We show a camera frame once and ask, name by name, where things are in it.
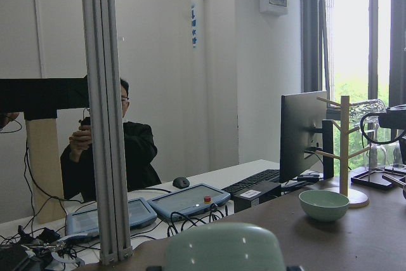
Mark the mint green bowl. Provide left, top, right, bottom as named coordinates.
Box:
left=299, top=190, right=350, bottom=222

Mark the glass mug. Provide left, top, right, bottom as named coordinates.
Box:
left=349, top=99, right=386, bottom=141

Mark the wooden mug tree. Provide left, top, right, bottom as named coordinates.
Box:
left=316, top=96, right=370, bottom=208

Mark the mint green cup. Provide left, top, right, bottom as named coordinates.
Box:
left=163, top=222, right=286, bottom=270

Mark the black keyboard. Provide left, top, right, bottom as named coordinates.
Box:
left=223, top=169, right=280, bottom=195

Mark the black monitor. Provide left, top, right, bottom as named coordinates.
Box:
left=279, top=91, right=334, bottom=183

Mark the blue teach pendant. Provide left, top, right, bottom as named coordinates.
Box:
left=148, top=183, right=231, bottom=221
left=65, top=198, right=157, bottom=237

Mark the black computer mouse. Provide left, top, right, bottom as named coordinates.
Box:
left=172, top=176, right=190, bottom=189

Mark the wine glass rack tray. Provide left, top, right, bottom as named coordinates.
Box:
left=350, top=164, right=405, bottom=190

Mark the aluminium frame post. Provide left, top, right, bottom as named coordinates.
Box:
left=82, top=0, right=133, bottom=265

